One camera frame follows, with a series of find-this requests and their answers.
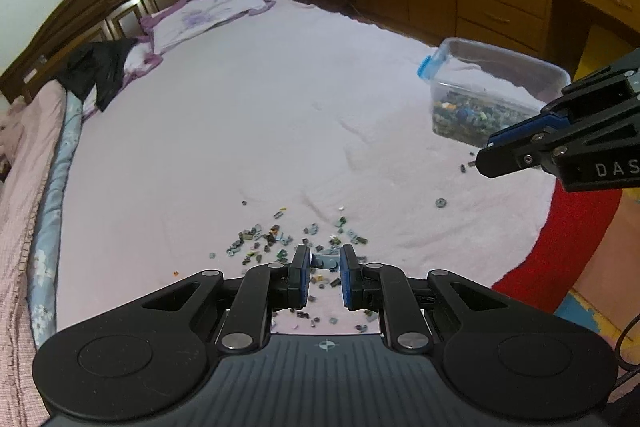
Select pink quilt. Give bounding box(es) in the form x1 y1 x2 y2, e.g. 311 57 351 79
0 84 68 427

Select clear plastic storage box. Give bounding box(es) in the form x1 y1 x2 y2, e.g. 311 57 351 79
417 38 572 148

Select blue floral blanket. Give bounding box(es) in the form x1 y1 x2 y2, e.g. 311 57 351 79
27 94 84 351

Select black cable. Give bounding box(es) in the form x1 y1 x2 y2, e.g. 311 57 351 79
612 311 640 374

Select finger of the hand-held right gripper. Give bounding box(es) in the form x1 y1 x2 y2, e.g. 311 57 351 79
487 68 640 148
475 96 640 180

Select black cloth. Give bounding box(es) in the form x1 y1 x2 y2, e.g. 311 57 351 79
56 38 139 112

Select scattered small toy bricks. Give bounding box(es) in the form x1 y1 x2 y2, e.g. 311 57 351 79
170 199 383 334

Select heap of mixed toy bricks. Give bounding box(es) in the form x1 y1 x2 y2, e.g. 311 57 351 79
432 89 543 146

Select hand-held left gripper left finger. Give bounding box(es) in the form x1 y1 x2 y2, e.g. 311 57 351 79
141 245 312 354

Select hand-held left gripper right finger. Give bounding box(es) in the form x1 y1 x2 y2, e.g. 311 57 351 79
339 245 508 354

